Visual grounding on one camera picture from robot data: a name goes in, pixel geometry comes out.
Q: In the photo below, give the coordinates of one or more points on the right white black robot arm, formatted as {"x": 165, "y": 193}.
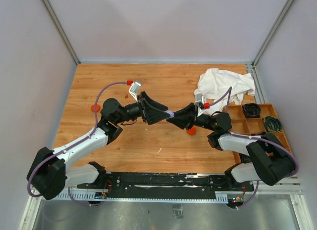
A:
{"x": 269, "y": 161}

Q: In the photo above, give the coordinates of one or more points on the wooden compartment tray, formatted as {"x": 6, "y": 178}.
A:
{"x": 253, "y": 120}

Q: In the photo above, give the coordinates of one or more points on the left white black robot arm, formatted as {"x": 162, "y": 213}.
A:
{"x": 52, "y": 170}

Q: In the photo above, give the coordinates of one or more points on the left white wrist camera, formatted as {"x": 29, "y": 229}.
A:
{"x": 133, "y": 90}

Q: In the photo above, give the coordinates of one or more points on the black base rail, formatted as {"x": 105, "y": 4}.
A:
{"x": 134, "y": 185}

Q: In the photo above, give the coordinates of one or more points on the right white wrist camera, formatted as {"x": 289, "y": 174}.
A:
{"x": 200, "y": 101}

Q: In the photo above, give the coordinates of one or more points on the white crumpled cloth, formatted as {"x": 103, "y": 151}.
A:
{"x": 224, "y": 86}

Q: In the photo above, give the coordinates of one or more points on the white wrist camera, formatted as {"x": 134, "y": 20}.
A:
{"x": 133, "y": 90}
{"x": 200, "y": 101}

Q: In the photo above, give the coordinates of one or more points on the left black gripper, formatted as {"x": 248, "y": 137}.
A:
{"x": 149, "y": 114}

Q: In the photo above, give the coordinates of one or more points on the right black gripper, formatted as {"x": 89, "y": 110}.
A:
{"x": 183, "y": 118}

